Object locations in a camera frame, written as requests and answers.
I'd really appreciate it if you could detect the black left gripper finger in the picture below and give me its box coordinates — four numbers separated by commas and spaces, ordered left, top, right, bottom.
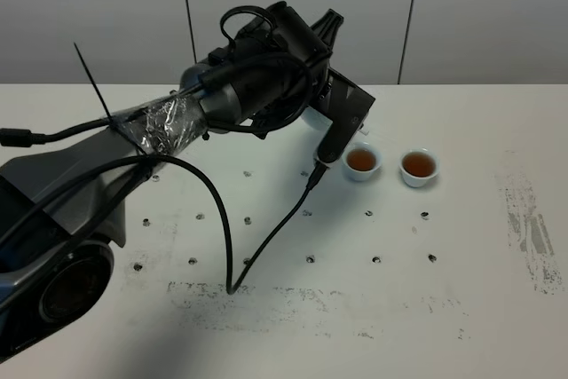
311, 9, 344, 50

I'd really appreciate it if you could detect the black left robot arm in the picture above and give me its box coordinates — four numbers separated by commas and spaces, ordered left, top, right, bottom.
1, 2, 343, 359

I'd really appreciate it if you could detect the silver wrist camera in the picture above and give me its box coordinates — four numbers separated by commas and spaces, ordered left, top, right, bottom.
310, 67, 375, 166

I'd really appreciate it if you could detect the right blue porcelain teacup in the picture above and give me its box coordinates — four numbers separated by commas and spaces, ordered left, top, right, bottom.
398, 147, 440, 190

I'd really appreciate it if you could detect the left blue porcelain teacup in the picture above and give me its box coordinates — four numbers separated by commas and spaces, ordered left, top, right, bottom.
342, 142, 383, 182

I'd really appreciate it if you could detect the blue porcelain teapot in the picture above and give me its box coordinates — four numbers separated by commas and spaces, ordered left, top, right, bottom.
301, 107, 370, 138

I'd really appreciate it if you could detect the blue porcelain teacup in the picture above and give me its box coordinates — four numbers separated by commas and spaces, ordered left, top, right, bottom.
342, 142, 383, 182
398, 147, 440, 190

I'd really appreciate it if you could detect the black cable tie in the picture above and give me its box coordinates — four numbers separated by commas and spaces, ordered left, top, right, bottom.
73, 42, 147, 156

